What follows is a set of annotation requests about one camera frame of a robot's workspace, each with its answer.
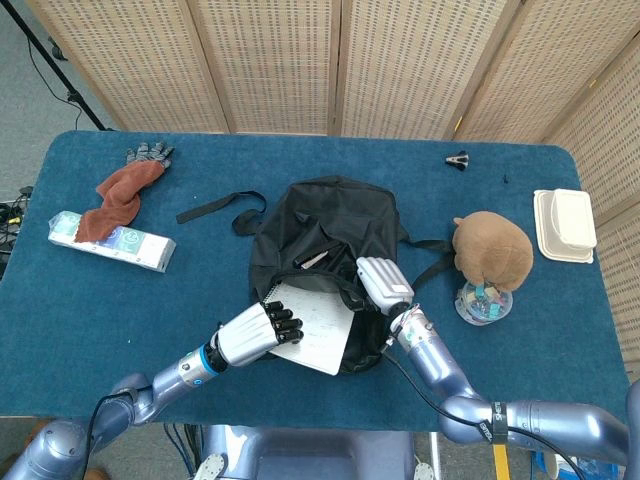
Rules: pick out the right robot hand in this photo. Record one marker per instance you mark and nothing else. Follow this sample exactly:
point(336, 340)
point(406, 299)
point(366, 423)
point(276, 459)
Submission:
point(385, 280)

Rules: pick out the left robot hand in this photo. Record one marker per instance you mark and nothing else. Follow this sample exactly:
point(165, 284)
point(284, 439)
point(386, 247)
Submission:
point(245, 335)

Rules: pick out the black fabric backpack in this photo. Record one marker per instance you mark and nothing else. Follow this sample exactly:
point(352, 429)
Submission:
point(340, 220)

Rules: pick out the white spiral notebook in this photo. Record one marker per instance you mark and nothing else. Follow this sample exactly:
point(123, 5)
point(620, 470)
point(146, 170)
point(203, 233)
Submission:
point(320, 325)

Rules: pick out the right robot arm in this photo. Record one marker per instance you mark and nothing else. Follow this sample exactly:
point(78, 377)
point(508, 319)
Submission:
point(450, 380)

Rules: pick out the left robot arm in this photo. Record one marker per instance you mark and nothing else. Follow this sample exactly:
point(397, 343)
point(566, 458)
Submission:
point(140, 395)

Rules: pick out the black stapler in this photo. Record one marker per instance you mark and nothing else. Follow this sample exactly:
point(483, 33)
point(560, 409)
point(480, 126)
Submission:
point(315, 258)

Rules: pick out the blue table cover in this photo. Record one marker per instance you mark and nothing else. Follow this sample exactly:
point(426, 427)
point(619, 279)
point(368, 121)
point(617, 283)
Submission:
point(150, 310)

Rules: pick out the clear jar of clips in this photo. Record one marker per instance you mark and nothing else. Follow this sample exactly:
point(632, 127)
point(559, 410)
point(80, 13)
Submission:
point(482, 307)

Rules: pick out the brown plush toy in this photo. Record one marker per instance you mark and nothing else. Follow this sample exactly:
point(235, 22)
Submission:
point(495, 250)

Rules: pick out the blue-grey robot torso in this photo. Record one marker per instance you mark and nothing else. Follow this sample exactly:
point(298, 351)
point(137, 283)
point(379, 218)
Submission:
point(310, 455)

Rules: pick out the white cardboard box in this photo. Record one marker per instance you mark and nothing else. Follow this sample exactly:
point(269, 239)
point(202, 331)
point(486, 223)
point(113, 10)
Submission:
point(135, 247)

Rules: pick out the rust brown towel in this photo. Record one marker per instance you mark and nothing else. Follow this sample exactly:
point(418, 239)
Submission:
point(122, 192)

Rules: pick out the white lunch box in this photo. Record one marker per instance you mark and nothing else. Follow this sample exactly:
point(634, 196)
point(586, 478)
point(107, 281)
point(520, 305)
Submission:
point(565, 225)

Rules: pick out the grey knit glove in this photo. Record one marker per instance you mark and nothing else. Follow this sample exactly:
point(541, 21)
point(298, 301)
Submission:
point(150, 152)

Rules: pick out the wicker folding screen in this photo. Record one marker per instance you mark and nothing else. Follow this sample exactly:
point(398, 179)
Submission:
point(275, 65)

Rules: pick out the black tripod stand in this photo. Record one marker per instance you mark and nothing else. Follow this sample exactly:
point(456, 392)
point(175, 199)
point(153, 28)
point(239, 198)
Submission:
point(50, 65)

